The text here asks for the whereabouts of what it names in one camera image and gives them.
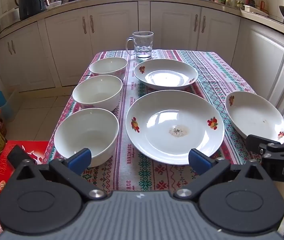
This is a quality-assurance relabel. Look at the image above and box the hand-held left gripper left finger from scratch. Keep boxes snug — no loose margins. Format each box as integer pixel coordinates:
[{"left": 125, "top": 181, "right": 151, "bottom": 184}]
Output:
[{"left": 7, "top": 145, "right": 107, "bottom": 201}]

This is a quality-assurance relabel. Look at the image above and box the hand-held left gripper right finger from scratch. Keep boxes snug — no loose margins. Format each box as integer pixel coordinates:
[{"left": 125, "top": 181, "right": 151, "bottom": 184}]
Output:
[{"left": 174, "top": 149, "right": 265, "bottom": 201}]

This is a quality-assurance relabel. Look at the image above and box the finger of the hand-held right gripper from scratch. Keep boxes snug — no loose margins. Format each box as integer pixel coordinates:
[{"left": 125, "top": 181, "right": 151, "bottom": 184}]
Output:
[{"left": 246, "top": 134, "right": 284, "bottom": 157}]

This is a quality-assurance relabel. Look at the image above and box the plain white bowl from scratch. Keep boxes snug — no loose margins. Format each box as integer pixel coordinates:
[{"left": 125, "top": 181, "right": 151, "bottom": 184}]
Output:
[
  {"left": 72, "top": 75, "right": 123, "bottom": 112},
  {"left": 54, "top": 108, "right": 119, "bottom": 167}
]

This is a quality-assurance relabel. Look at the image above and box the large white flower-print plate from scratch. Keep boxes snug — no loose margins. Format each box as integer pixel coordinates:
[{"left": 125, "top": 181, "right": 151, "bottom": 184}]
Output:
[{"left": 125, "top": 90, "right": 225, "bottom": 165}]

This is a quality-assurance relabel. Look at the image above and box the white bowl pink floral print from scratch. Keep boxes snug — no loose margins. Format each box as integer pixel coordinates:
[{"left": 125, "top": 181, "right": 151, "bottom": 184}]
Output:
[{"left": 89, "top": 57, "right": 128, "bottom": 80}]

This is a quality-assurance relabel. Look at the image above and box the patterned striped tablecloth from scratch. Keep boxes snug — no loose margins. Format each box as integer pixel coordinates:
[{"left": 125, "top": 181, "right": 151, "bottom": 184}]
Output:
[{"left": 42, "top": 49, "right": 284, "bottom": 193}]

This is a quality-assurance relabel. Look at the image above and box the pale blue plastic container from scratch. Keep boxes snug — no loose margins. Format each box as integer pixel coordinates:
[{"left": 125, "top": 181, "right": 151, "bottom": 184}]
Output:
[{"left": 0, "top": 100, "right": 16, "bottom": 123}]

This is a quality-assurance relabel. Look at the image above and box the clear glass mug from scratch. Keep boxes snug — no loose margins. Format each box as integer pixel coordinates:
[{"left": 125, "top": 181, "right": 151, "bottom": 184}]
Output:
[{"left": 125, "top": 31, "right": 154, "bottom": 60}]

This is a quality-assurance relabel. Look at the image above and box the white countertop appliance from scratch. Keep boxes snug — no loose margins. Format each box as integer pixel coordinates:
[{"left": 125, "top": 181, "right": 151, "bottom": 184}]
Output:
[{"left": 0, "top": 9, "right": 20, "bottom": 29}]

